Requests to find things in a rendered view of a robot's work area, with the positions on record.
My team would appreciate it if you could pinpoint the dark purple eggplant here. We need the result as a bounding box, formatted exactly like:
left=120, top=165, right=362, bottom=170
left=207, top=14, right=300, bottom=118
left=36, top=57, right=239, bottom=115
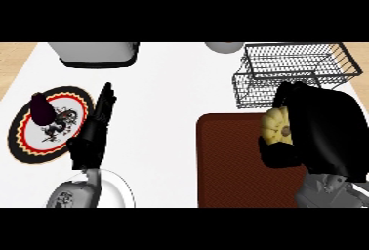
left=30, top=92, right=58, bottom=126

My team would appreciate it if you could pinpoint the yellow squash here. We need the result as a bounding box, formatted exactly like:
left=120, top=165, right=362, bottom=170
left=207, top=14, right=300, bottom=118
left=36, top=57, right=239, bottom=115
left=260, top=106, right=294, bottom=146

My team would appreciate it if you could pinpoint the round patterned plate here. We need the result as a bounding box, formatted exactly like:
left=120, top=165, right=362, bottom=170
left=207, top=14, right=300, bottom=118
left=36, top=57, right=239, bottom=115
left=6, top=85, right=96, bottom=165

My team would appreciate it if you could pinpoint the white plate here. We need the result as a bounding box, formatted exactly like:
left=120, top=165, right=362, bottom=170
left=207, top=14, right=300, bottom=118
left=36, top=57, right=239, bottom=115
left=67, top=168, right=137, bottom=209

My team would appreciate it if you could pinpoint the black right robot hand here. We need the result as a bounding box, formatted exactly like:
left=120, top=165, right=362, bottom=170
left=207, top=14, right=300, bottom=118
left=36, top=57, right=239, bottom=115
left=258, top=80, right=369, bottom=184

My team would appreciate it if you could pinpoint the grey round object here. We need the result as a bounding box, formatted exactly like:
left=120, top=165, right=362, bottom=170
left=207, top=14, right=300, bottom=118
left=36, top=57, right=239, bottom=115
left=205, top=42, right=245, bottom=54

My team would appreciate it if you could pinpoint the black wire tiered basket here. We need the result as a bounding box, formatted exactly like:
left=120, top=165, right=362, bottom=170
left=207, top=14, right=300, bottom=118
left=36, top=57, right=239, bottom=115
left=232, top=42, right=365, bottom=110

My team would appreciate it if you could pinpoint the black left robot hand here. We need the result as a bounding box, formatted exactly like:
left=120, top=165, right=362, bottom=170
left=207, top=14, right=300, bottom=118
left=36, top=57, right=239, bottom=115
left=67, top=81, right=118, bottom=171

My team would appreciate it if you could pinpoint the brown tray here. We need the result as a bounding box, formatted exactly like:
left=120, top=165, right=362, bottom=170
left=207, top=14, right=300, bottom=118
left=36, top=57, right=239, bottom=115
left=196, top=112, right=309, bottom=209

